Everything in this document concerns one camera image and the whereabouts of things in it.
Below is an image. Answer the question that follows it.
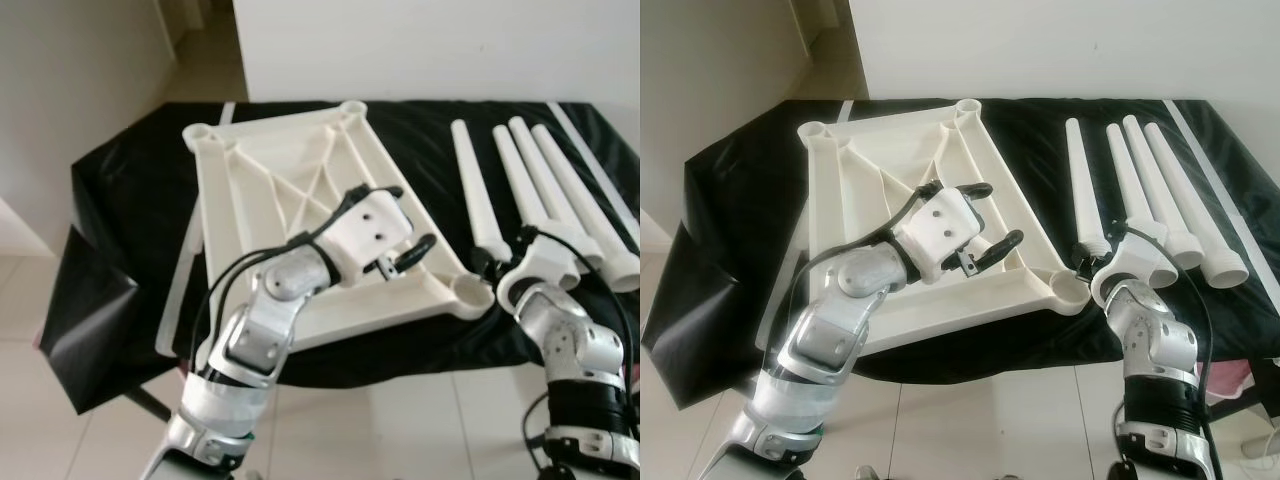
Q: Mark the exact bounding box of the white plastic table leg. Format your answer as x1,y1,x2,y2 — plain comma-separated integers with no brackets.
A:
1122,115,1207,272
1143,123,1252,289
1105,124,1181,286
532,124,641,294
494,126,561,241
451,120,513,253
508,117,609,273
1065,118,1113,251

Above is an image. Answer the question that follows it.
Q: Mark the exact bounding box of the white plastic children table top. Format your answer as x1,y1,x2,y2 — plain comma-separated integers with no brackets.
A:
797,97,1093,356
182,98,496,351

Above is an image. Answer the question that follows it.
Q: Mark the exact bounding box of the pink plastic object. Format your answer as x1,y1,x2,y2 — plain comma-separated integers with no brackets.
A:
1215,358,1263,401

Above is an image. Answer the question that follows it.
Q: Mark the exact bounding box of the black plastic table cover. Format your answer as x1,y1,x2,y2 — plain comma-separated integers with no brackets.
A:
40,100,641,416
645,98,1280,411

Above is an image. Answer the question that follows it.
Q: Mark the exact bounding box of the black metal table leg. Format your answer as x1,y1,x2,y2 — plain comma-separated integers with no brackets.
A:
125,385,171,423

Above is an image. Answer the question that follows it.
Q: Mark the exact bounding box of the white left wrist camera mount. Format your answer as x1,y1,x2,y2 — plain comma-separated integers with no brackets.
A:
893,188,986,281
322,190,413,286

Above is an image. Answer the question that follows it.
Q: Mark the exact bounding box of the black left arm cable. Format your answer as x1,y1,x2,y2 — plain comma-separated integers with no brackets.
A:
800,185,936,331
190,188,361,376

